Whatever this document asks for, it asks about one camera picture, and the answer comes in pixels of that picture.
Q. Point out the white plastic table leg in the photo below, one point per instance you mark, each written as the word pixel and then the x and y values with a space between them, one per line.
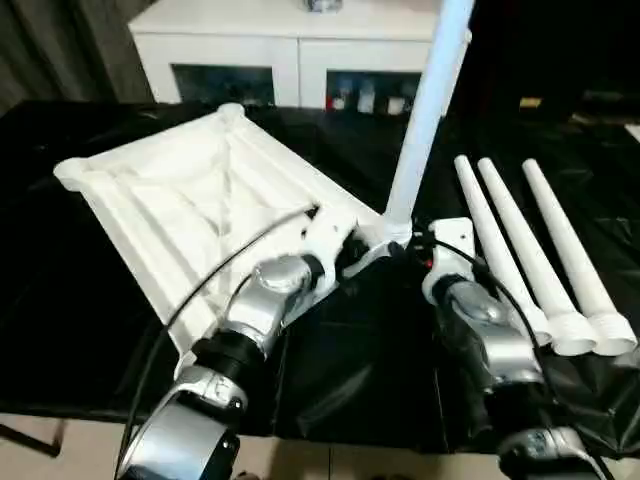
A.
pixel 565 235
pixel 520 235
pixel 425 125
pixel 480 215

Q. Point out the white plastic table top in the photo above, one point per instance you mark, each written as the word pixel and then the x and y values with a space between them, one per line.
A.
pixel 175 200

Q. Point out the black plastic mat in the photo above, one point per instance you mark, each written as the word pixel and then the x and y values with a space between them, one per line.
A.
pixel 350 350

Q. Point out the small white cup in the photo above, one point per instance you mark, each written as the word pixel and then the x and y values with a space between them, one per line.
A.
pixel 396 105

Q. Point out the red and white cup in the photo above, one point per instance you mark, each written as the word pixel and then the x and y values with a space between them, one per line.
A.
pixel 340 102

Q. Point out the white bottle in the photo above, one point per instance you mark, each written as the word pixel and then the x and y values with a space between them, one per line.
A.
pixel 365 100

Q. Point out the small yellow label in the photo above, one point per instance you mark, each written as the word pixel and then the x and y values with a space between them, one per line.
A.
pixel 530 102

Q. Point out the white cabinet with glass doors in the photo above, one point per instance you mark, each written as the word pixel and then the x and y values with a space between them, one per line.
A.
pixel 280 50

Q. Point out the white flat board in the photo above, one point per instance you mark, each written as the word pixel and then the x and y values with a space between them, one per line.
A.
pixel 634 134

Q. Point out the dark object on cabinet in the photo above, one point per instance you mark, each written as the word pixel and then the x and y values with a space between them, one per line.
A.
pixel 323 5

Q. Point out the grey curtain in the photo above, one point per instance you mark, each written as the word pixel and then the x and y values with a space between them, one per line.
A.
pixel 60 45

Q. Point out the black metal stand leg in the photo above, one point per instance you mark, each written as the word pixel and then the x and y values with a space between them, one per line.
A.
pixel 25 440

